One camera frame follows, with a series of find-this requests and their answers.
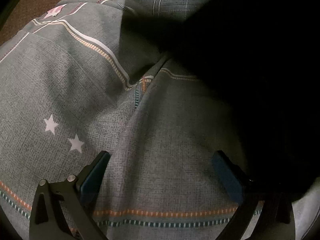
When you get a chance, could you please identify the black pants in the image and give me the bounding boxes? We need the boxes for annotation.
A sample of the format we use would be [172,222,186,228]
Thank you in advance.
[122,0,319,202]

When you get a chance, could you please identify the grey patterned duvet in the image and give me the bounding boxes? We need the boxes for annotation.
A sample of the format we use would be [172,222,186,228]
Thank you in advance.
[0,0,320,240]

